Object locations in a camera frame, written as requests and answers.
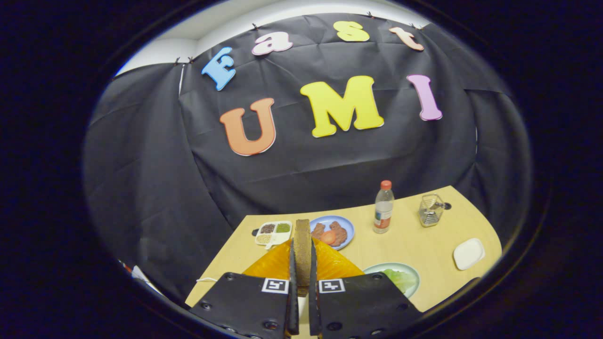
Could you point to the white divided seasoning tray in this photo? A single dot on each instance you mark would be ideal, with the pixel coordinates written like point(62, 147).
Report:
point(273, 234)

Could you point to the clear bottle red cap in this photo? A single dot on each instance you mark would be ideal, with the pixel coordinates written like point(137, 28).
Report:
point(383, 212)

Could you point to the red tomato slice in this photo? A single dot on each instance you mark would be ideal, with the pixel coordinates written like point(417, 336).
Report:
point(328, 237)

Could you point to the blue plate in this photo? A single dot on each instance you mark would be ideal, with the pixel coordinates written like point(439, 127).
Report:
point(347, 226)

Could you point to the brown bread slice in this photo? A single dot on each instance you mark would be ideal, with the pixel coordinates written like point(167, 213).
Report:
point(302, 252)

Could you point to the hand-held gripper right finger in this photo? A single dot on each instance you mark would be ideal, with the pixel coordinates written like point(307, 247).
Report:
point(362, 303)

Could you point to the brown meat piece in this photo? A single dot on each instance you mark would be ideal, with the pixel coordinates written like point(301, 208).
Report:
point(340, 231)
point(318, 229)

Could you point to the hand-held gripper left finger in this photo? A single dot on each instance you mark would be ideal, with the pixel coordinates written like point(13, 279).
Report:
point(249, 303)

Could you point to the pale green plate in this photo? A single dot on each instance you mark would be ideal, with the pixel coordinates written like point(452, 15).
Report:
point(377, 269)

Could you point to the green lettuce leaf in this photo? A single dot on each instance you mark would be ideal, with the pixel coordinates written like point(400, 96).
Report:
point(400, 278)

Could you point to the small white tray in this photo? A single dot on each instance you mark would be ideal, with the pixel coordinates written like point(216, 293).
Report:
point(468, 253)

